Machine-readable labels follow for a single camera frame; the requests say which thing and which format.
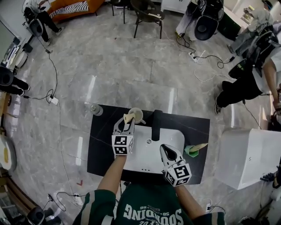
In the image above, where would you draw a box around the white floor cable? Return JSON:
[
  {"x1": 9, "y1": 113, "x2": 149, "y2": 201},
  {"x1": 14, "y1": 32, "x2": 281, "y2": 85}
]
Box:
[{"x1": 57, "y1": 103, "x2": 77, "y2": 196}]

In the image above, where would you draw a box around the white bathtub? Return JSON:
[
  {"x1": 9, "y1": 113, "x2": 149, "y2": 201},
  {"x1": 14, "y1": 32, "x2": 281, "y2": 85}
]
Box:
[{"x1": 215, "y1": 128, "x2": 281, "y2": 191}]

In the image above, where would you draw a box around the person's left forearm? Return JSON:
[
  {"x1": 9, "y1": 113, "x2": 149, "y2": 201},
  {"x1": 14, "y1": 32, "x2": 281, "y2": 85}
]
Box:
[{"x1": 96, "y1": 155, "x2": 128, "y2": 194}]

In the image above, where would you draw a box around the white mug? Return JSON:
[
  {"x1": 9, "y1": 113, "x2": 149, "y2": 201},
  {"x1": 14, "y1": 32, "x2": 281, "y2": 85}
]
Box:
[{"x1": 128, "y1": 107, "x2": 147, "y2": 125}]

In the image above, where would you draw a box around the person's right forearm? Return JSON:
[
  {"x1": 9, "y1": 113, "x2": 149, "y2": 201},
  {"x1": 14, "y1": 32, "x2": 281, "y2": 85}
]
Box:
[{"x1": 175, "y1": 184, "x2": 204, "y2": 217}]

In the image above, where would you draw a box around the black metal chair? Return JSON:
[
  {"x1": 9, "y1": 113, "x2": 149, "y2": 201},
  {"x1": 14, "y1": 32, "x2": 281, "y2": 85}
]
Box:
[{"x1": 109, "y1": 0, "x2": 130, "y2": 24}]

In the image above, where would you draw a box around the striped blanket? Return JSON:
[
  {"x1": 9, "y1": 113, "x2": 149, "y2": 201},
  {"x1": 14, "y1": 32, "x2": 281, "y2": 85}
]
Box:
[{"x1": 49, "y1": 1, "x2": 90, "y2": 19}]

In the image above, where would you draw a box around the orange sofa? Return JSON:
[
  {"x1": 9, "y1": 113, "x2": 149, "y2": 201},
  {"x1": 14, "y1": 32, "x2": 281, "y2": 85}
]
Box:
[{"x1": 47, "y1": 0, "x2": 106, "y2": 22}]

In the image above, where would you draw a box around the brown wooden cabinet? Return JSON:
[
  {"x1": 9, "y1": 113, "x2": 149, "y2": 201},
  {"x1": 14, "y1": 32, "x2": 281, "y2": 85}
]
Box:
[{"x1": 0, "y1": 175, "x2": 42, "y2": 220}]

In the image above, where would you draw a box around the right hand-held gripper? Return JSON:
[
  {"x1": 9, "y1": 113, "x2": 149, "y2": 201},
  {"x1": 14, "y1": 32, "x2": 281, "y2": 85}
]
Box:
[{"x1": 159, "y1": 144, "x2": 192, "y2": 187}]

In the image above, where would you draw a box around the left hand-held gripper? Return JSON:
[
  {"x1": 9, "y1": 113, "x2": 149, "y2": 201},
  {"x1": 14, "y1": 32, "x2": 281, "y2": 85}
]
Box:
[{"x1": 111, "y1": 117, "x2": 135, "y2": 156}]

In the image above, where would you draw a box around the white egg shaped cushion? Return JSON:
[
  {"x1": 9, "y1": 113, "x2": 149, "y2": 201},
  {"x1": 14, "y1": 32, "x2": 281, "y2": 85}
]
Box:
[{"x1": 0, "y1": 134, "x2": 18, "y2": 171}]

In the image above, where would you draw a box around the dark green counter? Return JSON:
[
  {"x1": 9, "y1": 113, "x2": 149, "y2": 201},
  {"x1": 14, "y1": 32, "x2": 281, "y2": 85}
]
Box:
[{"x1": 217, "y1": 4, "x2": 242, "y2": 41}]

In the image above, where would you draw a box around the dark rattan chair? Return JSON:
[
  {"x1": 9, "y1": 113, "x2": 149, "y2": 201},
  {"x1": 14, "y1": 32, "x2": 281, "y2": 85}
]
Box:
[{"x1": 130, "y1": 0, "x2": 166, "y2": 40}]

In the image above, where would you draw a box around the green hexagonal cup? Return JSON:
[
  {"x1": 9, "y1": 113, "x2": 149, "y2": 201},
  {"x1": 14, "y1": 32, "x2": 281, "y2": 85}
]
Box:
[{"x1": 184, "y1": 144, "x2": 199, "y2": 158}]

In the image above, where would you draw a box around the dark vanity cabinet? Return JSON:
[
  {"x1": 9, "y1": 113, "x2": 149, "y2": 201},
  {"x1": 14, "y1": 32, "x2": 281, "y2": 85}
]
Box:
[{"x1": 86, "y1": 104, "x2": 211, "y2": 185}]

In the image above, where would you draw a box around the light wooden table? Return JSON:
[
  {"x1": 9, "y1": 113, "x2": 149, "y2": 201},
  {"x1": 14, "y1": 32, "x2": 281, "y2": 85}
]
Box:
[{"x1": 0, "y1": 92, "x2": 11, "y2": 117}]

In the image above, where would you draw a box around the person's green printed shirt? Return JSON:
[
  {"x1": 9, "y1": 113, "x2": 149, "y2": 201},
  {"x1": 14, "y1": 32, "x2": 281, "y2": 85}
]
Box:
[{"x1": 72, "y1": 183, "x2": 226, "y2": 225}]

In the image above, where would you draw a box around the clear glass jar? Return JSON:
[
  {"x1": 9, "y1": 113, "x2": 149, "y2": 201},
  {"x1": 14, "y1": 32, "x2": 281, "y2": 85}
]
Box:
[{"x1": 89, "y1": 103, "x2": 104, "y2": 116}]

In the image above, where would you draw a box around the white round low table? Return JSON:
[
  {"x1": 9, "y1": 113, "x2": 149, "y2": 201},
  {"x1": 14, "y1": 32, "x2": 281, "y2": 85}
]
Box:
[{"x1": 13, "y1": 44, "x2": 29, "y2": 66}]

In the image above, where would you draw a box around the black floor cable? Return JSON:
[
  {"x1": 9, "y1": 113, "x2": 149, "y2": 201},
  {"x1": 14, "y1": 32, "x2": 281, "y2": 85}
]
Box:
[{"x1": 56, "y1": 192, "x2": 87, "y2": 211}]

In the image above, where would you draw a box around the black faucet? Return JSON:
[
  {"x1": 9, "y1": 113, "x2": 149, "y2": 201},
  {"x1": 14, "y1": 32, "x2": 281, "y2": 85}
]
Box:
[{"x1": 151, "y1": 109, "x2": 163, "y2": 142}]

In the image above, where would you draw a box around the white cabinet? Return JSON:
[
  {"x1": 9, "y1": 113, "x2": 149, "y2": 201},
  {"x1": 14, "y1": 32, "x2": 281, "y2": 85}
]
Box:
[{"x1": 161, "y1": 0, "x2": 189, "y2": 14}]

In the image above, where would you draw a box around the white sink basin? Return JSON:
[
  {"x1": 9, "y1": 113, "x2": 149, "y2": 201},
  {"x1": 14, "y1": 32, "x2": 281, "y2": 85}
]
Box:
[{"x1": 122, "y1": 124, "x2": 185, "y2": 174}]

